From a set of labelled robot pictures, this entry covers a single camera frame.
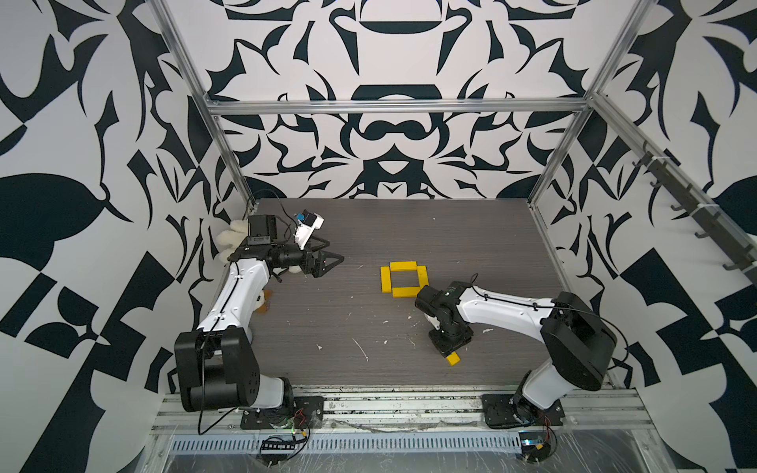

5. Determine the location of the yellow block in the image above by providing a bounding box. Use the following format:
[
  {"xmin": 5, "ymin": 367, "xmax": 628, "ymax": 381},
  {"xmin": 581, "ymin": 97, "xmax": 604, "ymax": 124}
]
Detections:
[
  {"xmin": 380, "ymin": 266, "xmax": 392, "ymax": 294},
  {"xmin": 390, "ymin": 261, "xmax": 418, "ymax": 273},
  {"xmin": 417, "ymin": 266, "xmax": 429, "ymax": 288},
  {"xmin": 446, "ymin": 352, "xmax": 461, "ymax": 367},
  {"xmin": 392, "ymin": 287, "xmax": 421, "ymax": 299}
]

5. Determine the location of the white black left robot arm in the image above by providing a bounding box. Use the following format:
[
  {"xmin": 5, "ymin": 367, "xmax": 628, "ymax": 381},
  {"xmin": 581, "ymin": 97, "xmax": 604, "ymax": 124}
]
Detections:
[{"xmin": 175, "ymin": 210, "xmax": 344, "ymax": 415}]

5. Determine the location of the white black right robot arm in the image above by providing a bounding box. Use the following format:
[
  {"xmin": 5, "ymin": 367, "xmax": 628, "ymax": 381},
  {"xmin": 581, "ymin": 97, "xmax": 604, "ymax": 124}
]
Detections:
[{"xmin": 415, "ymin": 281, "xmax": 617, "ymax": 426}]

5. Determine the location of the right controller board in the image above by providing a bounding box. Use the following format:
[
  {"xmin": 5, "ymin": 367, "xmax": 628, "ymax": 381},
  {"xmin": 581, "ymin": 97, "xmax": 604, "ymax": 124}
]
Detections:
[{"xmin": 518, "ymin": 430, "xmax": 557, "ymax": 464}]

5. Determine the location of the controller board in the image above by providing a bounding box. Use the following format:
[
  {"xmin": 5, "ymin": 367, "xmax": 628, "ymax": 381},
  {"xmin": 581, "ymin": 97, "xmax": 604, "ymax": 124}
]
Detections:
[
  {"xmin": 257, "ymin": 437, "xmax": 309, "ymax": 467},
  {"xmin": 518, "ymin": 430, "xmax": 557, "ymax": 464}
]

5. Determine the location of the left controller board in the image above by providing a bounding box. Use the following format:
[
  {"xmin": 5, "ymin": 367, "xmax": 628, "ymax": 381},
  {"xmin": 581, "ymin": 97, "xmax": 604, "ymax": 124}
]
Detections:
[{"xmin": 257, "ymin": 437, "xmax": 309, "ymax": 467}]

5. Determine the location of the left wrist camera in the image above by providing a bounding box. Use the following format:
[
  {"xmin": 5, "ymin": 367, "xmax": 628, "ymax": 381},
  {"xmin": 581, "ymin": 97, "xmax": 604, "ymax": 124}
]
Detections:
[{"xmin": 294, "ymin": 210, "xmax": 324, "ymax": 250}]

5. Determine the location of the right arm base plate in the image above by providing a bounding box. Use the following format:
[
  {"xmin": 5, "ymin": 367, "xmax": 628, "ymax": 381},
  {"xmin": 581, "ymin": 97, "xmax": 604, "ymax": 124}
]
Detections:
[{"xmin": 481, "ymin": 394, "xmax": 564, "ymax": 430}]

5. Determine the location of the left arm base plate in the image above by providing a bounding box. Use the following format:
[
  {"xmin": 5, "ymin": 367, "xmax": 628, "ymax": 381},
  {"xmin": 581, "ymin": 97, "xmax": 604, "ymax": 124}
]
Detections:
[{"xmin": 241, "ymin": 396, "xmax": 325, "ymax": 431}]

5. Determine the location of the aluminium corner frame post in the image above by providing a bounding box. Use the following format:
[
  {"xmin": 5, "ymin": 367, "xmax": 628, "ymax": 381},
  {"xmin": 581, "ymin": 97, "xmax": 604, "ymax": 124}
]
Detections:
[{"xmin": 528, "ymin": 0, "xmax": 656, "ymax": 209}]

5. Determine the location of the aluminium rail front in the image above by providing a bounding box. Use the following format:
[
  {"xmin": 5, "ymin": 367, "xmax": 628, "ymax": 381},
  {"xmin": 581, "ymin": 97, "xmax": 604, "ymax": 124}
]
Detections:
[{"xmin": 148, "ymin": 385, "xmax": 656, "ymax": 436}]

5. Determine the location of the aluminium horizontal frame bar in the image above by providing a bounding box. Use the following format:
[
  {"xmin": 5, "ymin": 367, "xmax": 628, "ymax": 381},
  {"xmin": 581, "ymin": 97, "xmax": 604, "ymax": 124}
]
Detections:
[{"xmin": 206, "ymin": 98, "xmax": 587, "ymax": 116}]

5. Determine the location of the aluminium left frame post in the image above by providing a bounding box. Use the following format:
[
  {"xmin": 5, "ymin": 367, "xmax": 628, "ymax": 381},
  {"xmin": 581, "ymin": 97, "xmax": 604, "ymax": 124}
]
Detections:
[{"xmin": 148, "ymin": 0, "xmax": 256, "ymax": 213}]

